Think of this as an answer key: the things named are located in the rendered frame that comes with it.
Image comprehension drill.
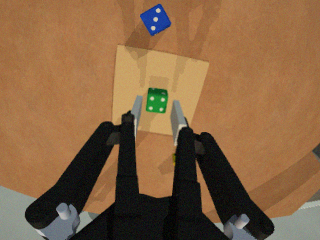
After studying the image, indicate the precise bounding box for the blue die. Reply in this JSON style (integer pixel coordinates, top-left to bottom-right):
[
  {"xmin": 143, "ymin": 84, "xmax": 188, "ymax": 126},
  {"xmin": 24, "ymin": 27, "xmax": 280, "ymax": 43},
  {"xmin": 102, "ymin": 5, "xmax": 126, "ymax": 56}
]
[{"xmin": 140, "ymin": 4, "xmax": 171, "ymax": 36}]

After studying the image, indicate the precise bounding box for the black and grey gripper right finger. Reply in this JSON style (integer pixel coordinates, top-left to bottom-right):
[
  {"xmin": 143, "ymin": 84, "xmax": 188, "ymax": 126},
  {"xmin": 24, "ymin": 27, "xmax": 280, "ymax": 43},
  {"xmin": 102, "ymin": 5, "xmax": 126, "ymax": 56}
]
[{"xmin": 170, "ymin": 100, "xmax": 274, "ymax": 240}]

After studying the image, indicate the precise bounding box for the tan flat mat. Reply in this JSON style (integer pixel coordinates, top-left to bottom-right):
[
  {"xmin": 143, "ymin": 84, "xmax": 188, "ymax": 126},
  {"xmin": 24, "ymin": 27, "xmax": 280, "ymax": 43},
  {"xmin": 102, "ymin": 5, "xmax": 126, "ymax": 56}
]
[{"xmin": 112, "ymin": 45, "xmax": 209, "ymax": 135}]

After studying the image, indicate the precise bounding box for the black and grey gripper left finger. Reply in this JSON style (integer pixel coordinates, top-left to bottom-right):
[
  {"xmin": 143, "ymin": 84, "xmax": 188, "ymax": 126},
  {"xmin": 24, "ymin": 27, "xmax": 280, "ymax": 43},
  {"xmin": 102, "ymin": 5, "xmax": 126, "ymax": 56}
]
[{"xmin": 25, "ymin": 95, "xmax": 144, "ymax": 240}]

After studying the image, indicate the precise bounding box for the green die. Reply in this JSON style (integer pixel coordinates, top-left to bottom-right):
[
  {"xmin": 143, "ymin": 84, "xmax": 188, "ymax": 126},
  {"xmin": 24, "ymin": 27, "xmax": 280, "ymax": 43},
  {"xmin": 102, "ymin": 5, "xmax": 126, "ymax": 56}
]
[{"xmin": 146, "ymin": 87, "xmax": 168, "ymax": 114}]

